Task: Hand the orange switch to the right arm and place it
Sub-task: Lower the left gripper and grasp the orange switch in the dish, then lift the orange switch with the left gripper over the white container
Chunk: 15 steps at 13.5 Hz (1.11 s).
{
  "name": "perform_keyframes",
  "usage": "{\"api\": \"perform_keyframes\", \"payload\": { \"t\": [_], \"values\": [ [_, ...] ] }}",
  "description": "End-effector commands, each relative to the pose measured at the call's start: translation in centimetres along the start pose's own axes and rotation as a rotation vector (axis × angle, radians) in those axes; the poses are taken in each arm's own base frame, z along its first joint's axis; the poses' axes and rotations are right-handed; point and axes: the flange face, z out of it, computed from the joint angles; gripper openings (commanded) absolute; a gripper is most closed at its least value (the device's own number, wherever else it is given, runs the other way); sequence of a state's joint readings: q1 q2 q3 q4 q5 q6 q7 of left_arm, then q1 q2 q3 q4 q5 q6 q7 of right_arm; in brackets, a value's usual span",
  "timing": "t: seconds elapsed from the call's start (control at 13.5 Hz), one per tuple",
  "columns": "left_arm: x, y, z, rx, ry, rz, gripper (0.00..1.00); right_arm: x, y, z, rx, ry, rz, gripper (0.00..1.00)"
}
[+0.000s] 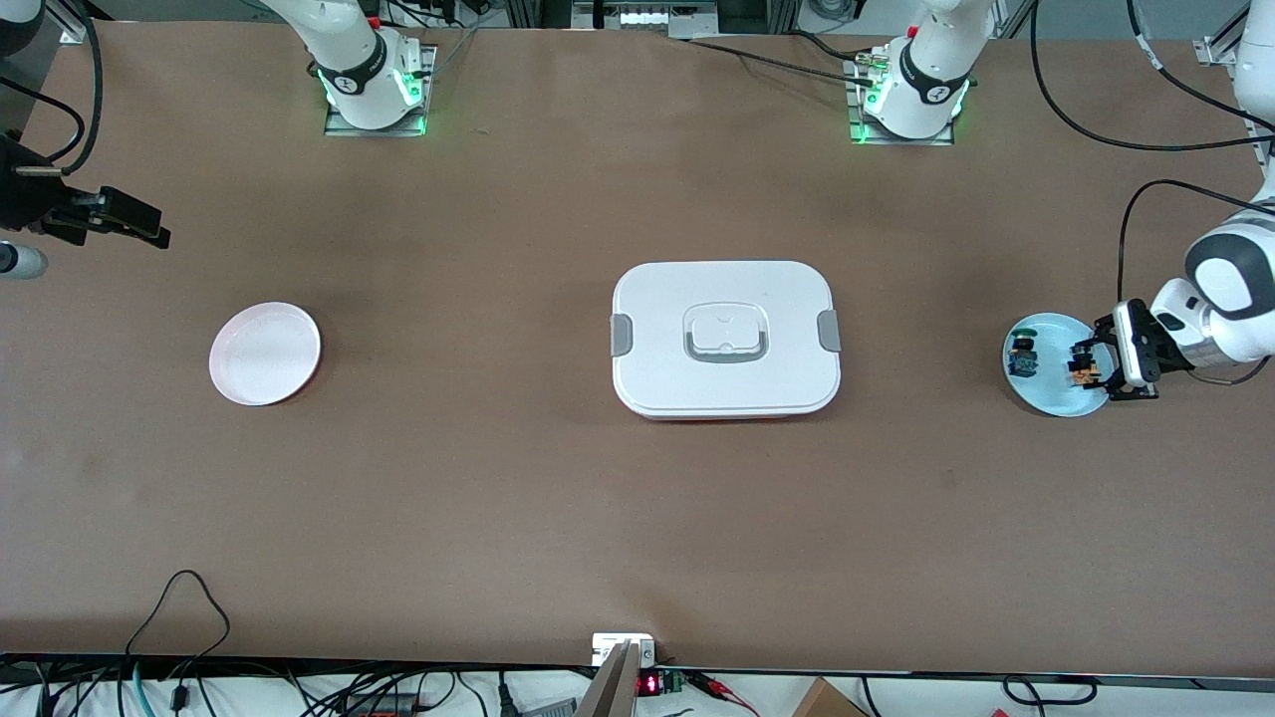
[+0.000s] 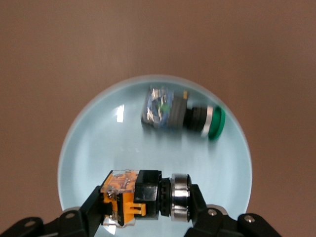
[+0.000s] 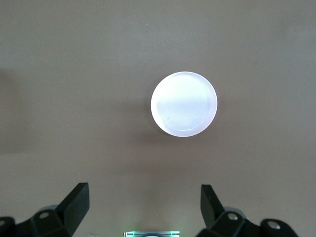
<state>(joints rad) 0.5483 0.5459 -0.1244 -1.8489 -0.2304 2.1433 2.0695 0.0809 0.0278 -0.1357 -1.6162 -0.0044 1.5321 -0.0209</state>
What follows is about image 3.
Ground round pink plate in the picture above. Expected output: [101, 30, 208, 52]
[150, 71, 219, 137]

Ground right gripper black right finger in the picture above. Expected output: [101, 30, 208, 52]
[197, 184, 302, 237]

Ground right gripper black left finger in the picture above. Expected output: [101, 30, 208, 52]
[0, 182, 90, 237]

